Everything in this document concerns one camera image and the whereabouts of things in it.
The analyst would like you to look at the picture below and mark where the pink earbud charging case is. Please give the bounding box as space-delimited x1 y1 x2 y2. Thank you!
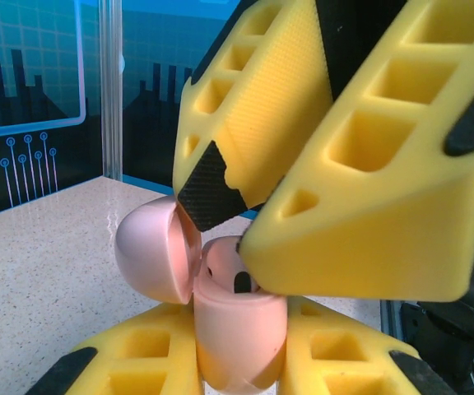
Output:
114 195 290 392

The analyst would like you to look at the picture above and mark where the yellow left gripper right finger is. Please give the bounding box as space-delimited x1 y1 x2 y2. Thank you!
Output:
280 295 464 395

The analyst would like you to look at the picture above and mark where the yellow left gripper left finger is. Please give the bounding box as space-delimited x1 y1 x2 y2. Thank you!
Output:
25 302 203 395

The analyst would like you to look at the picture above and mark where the aluminium frame post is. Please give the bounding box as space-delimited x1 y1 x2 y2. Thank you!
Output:
99 0 125 182

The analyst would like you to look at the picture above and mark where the pink wireless earbud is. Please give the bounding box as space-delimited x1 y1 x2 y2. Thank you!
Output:
201 236 244 291

